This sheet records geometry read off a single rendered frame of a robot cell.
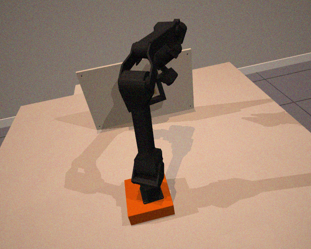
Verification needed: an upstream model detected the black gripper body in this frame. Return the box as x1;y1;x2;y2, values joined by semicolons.
154;49;178;86

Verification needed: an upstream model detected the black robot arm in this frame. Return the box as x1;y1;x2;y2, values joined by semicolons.
118;19;187;204

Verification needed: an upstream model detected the grey rectangular panel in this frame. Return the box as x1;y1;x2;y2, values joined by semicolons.
76;48;194;130

